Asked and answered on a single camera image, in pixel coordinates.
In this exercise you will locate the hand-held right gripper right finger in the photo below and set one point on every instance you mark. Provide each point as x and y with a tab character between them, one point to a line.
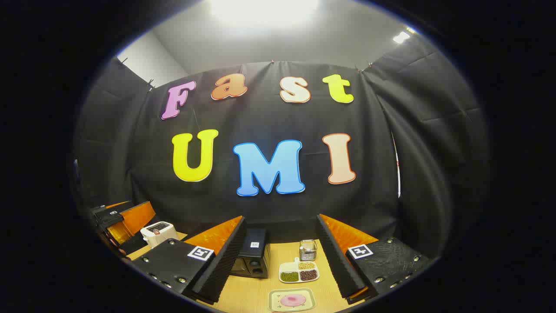
336	256

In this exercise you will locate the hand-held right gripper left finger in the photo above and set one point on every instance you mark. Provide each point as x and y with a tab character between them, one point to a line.
226	261

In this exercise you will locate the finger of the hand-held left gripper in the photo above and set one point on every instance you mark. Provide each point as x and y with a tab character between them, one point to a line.
139	217
108	216

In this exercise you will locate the black electric oven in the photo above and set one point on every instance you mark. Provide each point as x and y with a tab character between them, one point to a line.
254	254

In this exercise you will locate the white square plate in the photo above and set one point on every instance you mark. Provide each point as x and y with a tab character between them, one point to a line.
274	298

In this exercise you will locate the pink round food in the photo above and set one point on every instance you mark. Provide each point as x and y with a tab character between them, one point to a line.
293	300

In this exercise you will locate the white toaster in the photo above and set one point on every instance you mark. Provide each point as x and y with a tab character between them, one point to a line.
158	232

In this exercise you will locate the metal mesh holder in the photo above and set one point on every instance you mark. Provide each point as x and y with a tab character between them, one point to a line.
308	251

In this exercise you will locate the white divided bean tray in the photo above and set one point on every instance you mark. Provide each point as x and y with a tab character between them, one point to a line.
299	271

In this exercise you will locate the black backdrop cloth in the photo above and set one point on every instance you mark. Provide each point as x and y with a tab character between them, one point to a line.
260	121

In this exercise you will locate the small ceiling light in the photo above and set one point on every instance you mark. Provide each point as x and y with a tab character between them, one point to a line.
401	37

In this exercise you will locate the large ceiling light panel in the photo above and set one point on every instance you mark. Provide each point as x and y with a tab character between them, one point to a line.
263	11

